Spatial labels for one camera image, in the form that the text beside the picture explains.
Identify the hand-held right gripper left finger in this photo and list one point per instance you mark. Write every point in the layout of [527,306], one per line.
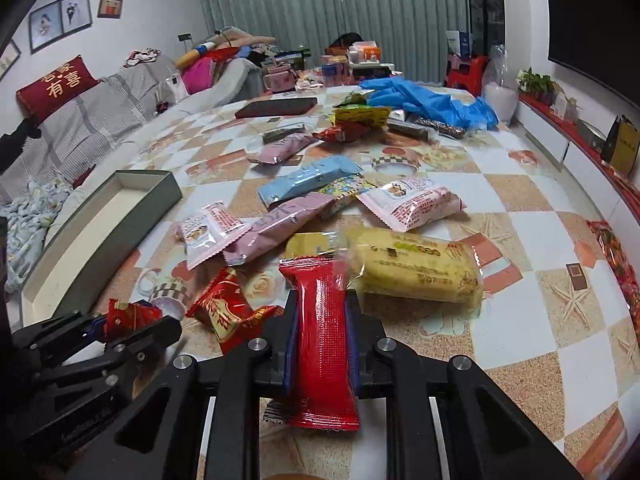
[289,355]

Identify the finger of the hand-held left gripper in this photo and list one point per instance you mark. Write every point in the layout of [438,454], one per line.
[130,347]
[60,337]

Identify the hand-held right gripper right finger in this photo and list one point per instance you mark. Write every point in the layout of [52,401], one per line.
[353,360]

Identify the red gold candy packet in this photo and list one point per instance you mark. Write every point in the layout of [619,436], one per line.
[130,316]
[227,310]

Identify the long red snack packet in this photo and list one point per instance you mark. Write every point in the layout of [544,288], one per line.
[320,320]

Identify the yellow cake packet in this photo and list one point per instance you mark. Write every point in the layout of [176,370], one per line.
[420,265]

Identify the grey-green cardboard box tray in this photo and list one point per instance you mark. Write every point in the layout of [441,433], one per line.
[100,225]

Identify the pink white nougat packet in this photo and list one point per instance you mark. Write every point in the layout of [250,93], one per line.
[415,202]
[210,232]

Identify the flat yellow snack packet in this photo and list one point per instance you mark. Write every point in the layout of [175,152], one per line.
[310,246]

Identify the light blue printed blanket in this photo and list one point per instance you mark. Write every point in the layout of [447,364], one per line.
[30,225]

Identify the long pink snack packet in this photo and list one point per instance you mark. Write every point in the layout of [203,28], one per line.
[280,222]
[285,150]

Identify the yellow green cartoon packet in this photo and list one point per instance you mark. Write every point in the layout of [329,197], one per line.
[345,192]

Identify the long light blue snack packet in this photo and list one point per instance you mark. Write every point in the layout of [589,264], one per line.
[310,177]

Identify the dark green snack bar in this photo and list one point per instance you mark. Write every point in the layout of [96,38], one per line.
[282,133]

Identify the red orange snack packet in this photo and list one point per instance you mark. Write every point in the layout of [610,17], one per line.
[345,133]

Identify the grey striped sofa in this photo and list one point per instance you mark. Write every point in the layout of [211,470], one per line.
[100,110]

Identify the dark olive snack bar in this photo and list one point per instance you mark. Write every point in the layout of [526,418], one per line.
[407,129]

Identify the yellow red snack packet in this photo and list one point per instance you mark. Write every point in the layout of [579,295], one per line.
[362,116]

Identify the brown snack bar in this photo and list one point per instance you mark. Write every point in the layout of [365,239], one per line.
[442,127]

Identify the red embroidered cushion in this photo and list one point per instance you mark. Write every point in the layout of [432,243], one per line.
[57,82]

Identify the green snack packet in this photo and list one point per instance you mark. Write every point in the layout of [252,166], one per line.
[357,99]

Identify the blue rubber gloves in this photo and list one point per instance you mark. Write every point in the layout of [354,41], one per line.
[425,100]

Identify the pink mug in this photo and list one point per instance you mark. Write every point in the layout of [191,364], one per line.
[279,79]

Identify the red patterned bag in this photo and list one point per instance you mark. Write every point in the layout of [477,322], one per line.
[615,260]

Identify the pile of clothes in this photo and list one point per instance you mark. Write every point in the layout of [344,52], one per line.
[220,55]

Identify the orange white box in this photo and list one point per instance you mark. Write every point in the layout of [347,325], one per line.
[367,54]

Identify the clear plastic bag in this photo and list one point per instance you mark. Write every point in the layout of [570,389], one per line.
[500,90]

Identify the red plastic stool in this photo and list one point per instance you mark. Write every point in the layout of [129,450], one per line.
[465,72]

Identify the white red television cabinet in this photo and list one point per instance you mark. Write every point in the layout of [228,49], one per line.
[575,145]

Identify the green potted plant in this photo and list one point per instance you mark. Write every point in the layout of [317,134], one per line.
[537,82]

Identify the blue white carton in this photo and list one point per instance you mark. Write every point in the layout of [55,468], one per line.
[459,42]

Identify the black yellow paper bag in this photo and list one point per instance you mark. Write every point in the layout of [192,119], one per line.
[622,147]

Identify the green pleated curtain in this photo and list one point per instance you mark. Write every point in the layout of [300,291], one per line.
[325,5]

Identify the double photo frame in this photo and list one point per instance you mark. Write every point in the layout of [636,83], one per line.
[60,20]

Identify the small red photo frame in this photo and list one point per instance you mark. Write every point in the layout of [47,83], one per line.
[110,7]

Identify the black wall television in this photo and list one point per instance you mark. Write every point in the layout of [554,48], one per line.
[595,15]

